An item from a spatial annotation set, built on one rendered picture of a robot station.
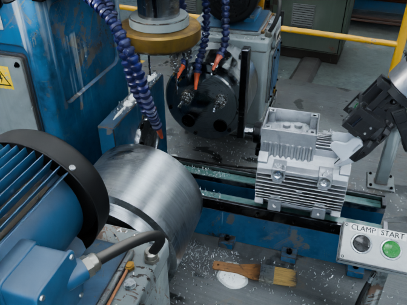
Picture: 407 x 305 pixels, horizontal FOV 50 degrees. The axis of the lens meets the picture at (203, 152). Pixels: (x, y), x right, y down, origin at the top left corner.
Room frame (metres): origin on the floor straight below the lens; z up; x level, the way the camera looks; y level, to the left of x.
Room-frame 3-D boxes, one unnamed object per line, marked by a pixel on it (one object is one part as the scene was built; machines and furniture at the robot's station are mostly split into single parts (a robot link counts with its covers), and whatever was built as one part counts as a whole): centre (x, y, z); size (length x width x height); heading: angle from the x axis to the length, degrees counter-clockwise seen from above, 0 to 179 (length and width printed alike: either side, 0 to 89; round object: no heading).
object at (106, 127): (0.97, 0.21, 0.97); 0.30 x 0.11 x 0.34; 163
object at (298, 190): (0.84, -0.24, 1.02); 0.20 x 0.19 x 0.19; 74
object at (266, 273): (0.71, -0.12, 0.80); 0.21 x 0.05 x 0.01; 78
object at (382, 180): (1.06, -0.55, 1.01); 0.08 x 0.08 x 0.42; 73
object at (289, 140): (0.85, -0.20, 1.11); 0.12 x 0.11 x 0.07; 74
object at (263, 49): (1.50, -0.12, 0.99); 0.35 x 0.31 x 0.37; 163
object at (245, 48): (1.02, -0.11, 1.12); 0.04 x 0.03 x 0.26; 73
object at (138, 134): (0.96, 0.15, 1.02); 0.15 x 0.02 x 0.15; 163
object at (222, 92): (1.25, -0.04, 1.04); 0.41 x 0.25 x 0.25; 163
